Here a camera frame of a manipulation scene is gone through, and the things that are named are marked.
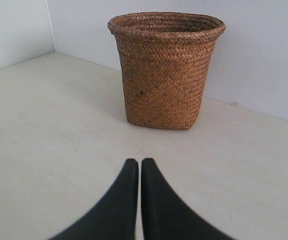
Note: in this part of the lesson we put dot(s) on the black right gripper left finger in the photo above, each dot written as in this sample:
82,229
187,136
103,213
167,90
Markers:
114,215

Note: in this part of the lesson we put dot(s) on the brown woven wicker basket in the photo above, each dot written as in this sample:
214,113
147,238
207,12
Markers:
164,58

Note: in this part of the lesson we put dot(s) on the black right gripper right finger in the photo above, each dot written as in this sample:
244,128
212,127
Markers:
165,215

